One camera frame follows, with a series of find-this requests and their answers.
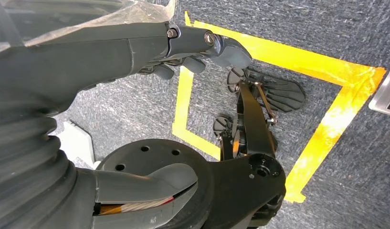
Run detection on clear plastic wrap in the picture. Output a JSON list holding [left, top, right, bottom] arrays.
[[0, 0, 177, 56]]

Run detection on white flat plate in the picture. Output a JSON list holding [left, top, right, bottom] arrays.
[[57, 121, 101, 170]]

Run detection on yellow floor tape strip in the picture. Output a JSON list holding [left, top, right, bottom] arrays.
[[184, 11, 387, 87], [284, 67, 387, 204], [172, 65, 195, 135], [172, 125, 221, 161]]

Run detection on black robot leg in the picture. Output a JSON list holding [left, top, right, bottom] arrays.
[[96, 67, 306, 229]]

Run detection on silver floor socket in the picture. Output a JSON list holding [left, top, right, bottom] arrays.
[[368, 63, 390, 118]]

